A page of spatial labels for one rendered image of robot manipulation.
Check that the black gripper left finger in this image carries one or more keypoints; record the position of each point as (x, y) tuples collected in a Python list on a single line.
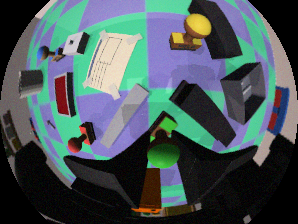
[(124, 173)]

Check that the cream paper card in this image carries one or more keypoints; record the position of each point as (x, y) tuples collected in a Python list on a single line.
[(109, 60)]

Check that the yellow rubber stamp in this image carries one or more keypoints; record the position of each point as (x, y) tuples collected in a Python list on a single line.
[(197, 27)]

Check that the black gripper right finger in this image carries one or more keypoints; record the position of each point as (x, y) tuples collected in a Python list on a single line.
[(201, 169)]

